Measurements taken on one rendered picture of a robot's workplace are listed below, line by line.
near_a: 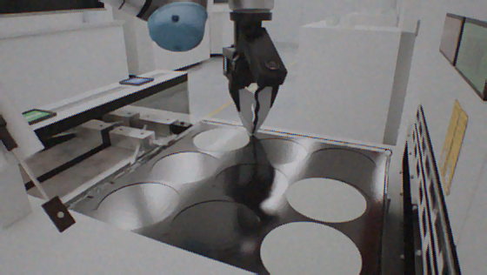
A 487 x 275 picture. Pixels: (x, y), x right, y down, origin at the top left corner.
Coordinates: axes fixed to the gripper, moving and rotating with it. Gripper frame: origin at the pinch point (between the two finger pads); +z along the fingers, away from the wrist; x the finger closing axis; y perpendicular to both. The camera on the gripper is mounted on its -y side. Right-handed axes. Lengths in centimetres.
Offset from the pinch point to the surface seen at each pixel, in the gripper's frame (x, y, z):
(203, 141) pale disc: 9.2, 0.9, 1.5
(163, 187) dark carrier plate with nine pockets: 18.3, -11.9, 1.6
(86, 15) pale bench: 51, 377, -7
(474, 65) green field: -3.2, -35.1, -17.7
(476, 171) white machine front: 0.9, -39.8, -11.9
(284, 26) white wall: -379, 713, 43
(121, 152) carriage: 23.4, 5.7, 3.5
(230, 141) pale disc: 4.8, -0.9, 1.4
